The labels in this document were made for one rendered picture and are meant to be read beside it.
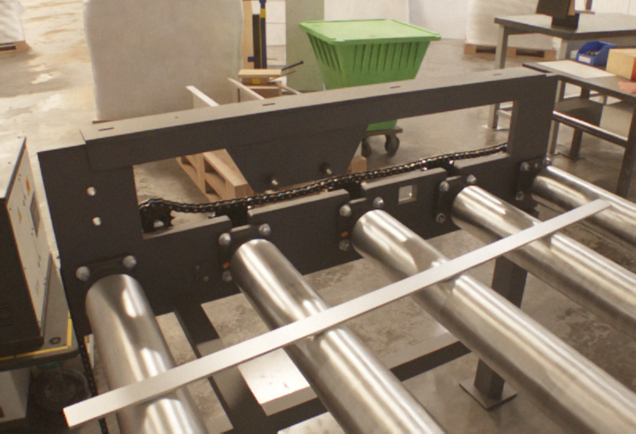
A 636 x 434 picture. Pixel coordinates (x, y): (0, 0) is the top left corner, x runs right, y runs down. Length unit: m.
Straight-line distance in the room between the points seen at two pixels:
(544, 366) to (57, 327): 1.58
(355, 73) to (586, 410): 3.14
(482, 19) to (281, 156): 6.84
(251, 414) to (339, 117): 0.64
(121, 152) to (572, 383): 0.87
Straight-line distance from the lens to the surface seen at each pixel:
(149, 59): 4.60
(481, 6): 7.94
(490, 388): 2.17
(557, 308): 2.75
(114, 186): 1.16
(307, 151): 1.27
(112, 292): 1.11
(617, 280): 1.23
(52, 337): 2.06
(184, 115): 1.19
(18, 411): 2.15
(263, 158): 1.23
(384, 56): 3.86
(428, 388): 2.21
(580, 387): 0.95
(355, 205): 1.37
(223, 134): 1.17
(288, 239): 1.34
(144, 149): 1.13
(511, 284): 1.91
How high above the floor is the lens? 1.51
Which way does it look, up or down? 26 degrees down
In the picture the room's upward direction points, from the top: 1 degrees clockwise
